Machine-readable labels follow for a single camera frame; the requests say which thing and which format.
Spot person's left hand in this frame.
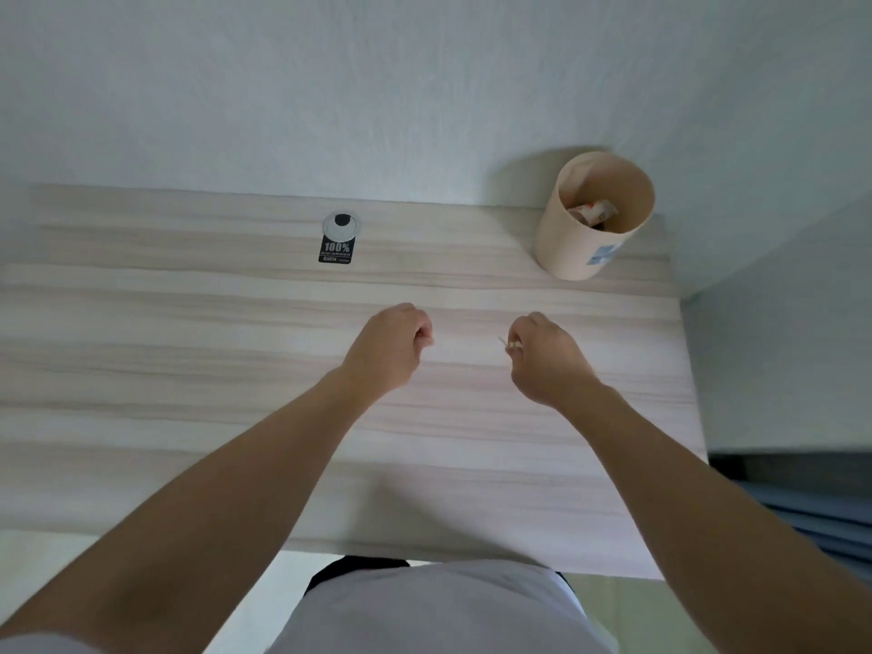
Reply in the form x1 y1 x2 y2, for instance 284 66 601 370
339 302 435 395

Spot person's right hand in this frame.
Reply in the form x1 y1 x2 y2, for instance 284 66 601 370
507 312 603 409

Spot person's left forearm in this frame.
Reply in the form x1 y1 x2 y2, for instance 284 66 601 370
0 366 386 654

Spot person's right forearm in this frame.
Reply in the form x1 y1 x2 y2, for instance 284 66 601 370
555 381 872 654

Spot black label sticker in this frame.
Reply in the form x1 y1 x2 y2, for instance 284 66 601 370
318 235 357 265

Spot beige cylindrical waste bin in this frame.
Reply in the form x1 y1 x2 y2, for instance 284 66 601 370
534 151 656 282

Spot crumpled wrapper trash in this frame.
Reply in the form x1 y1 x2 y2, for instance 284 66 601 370
565 199 619 229

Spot person's black trousers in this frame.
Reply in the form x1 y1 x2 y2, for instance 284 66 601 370
303 555 411 596

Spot person's white shirt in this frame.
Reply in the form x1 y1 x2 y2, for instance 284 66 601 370
269 560 621 654

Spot grey round cable grommet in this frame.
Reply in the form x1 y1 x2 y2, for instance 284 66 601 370
322 211 362 240

